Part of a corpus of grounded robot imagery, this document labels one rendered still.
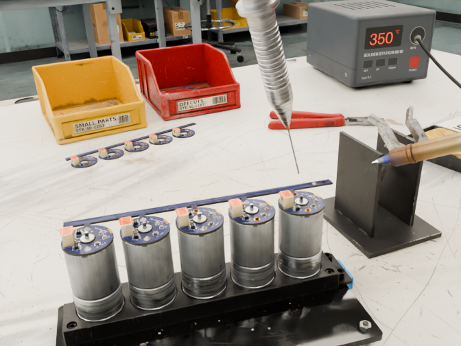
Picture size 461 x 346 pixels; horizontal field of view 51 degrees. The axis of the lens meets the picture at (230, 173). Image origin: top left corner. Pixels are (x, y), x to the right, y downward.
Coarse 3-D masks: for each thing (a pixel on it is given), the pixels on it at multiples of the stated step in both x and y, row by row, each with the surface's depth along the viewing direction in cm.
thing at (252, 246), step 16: (256, 208) 25; (240, 224) 25; (272, 224) 25; (240, 240) 25; (256, 240) 25; (272, 240) 26; (240, 256) 26; (256, 256) 25; (272, 256) 26; (240, 272) 26; (256, 272) 26; (272, 272) 26
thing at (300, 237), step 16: (288, 224) 26; (304, 224) 25; (320, 224) 26; (288, 240) 26; (304, 240) 26; (320, 240) 26; (288, 256) 26; (304, 256) 26; (320, 256) 27; (288, 272) 27; (304, 272) 27
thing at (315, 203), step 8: (296, 192) 27; (304, 192) 27; (312, 200) 26; (320, 200) 26; (280, 208) 26; (288, 208) 26; (296, 208) 25; (304, 208) 25; (312, 208) 25; (320, 208) 25
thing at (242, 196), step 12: (324, 180) 28; (252, 192) 27; (264, 192) 27; (276, 192) 27; (180, 204) 26; (192, 204) 26; (204, 204) 26; (108, 216) 25; (120, 216) 25; (132, 216) 25
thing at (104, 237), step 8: (80, 232) 24; (88, 232) 24; (96, 232) 24; (104, 232) 24; (112, 232) 24; (96, 240) 23; (104, 240) 23; (112, 240) 23; (64, 248) 23; (72, 248) 23; (80, 248) 23; (96, 248) 23; (104, 248) 23
